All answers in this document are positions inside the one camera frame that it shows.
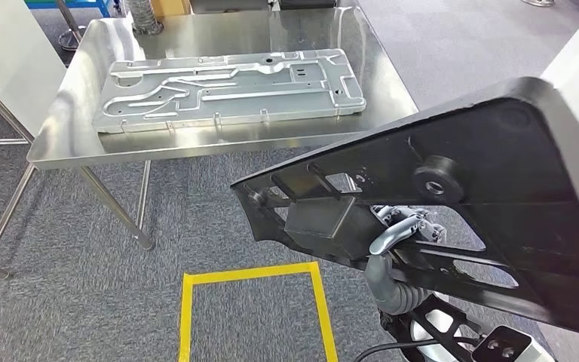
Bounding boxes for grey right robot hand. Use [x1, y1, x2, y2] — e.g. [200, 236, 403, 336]
[368, 204, 448, 258]

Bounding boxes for black plastic panel part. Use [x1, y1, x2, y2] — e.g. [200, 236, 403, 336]
[230, 76, 579, 342]

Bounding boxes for stainless steel workbench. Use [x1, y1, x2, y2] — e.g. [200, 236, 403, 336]
[0, 5, 419, 264]

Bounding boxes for large aluminium plate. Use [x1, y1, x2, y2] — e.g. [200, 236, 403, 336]
[92, 48, 368, 134]

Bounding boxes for cardboard box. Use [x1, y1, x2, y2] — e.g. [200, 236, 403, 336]
[150, 0, 191, 17]

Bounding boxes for white display board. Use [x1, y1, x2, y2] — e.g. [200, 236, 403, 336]
[0, 0, 68, 137]

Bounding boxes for black camera bracket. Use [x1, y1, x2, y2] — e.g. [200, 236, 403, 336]
[379, 294, 486, 362]

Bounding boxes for black cable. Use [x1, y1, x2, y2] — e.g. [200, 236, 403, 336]
[353, 339, 443, 362]

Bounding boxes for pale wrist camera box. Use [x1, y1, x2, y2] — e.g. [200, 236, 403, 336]
[471, 325, 556, 362]

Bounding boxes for grey corrugated hose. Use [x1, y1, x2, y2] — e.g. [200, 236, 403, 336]
[123, 0, 164, 36]

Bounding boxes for metal stanchion post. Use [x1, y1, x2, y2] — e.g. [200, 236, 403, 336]
[54, 0, 89, 52]

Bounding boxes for blue metal frame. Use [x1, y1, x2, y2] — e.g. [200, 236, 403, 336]
[23, 0, 113, 17]

